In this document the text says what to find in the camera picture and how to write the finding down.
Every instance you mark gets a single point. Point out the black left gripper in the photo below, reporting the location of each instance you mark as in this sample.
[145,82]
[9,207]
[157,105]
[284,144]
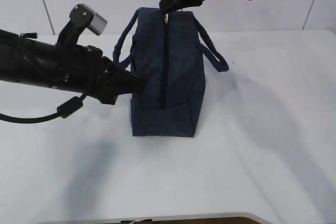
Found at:
[87,70]

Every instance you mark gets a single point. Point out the navy blue lunch bag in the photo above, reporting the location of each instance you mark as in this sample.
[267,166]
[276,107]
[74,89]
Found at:
[168,52]

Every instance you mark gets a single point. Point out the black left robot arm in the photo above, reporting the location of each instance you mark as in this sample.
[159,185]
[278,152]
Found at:
[30,62]

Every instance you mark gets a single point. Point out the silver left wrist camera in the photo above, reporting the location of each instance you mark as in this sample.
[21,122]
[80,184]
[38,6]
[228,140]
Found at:
[81,17]

